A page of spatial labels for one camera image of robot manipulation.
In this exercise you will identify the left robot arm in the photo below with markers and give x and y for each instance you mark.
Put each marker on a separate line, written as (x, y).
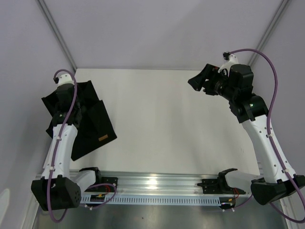
(56, 189)

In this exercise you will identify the black canvas bag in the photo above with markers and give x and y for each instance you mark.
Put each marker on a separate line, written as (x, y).
(95, 129)

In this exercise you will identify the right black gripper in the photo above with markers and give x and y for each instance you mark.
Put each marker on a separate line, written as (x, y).
(197, 82)

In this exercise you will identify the slotted cable duct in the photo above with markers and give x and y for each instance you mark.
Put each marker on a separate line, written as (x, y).
(94, 199)

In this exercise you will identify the right frame post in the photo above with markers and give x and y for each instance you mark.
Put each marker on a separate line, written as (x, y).
(272, 25)

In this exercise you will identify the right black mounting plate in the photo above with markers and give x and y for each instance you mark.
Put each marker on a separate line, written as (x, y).
(218, 186)

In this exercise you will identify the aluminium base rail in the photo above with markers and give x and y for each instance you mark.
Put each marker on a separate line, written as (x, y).
(151, 184)

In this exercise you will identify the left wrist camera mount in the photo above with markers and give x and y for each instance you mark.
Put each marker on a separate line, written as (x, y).
(63, 79)

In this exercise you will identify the frame post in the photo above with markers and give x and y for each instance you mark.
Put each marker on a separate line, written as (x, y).
(272, 25)
(56, 33)

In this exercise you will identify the left frame post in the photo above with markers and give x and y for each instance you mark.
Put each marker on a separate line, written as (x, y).
(56, 33)

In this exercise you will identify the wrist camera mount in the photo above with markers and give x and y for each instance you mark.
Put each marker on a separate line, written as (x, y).
(230, 60)
(63, 79)

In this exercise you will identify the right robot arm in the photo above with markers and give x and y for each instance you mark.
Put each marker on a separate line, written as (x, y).
(235, 85)

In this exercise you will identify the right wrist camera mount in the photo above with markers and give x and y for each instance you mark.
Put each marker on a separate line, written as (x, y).
(230, 60)

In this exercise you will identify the black mounting plate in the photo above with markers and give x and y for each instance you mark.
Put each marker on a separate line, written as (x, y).
(218, 186)
(109, 182)

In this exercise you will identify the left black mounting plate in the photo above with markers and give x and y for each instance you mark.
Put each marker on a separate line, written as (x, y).
(109, 182)

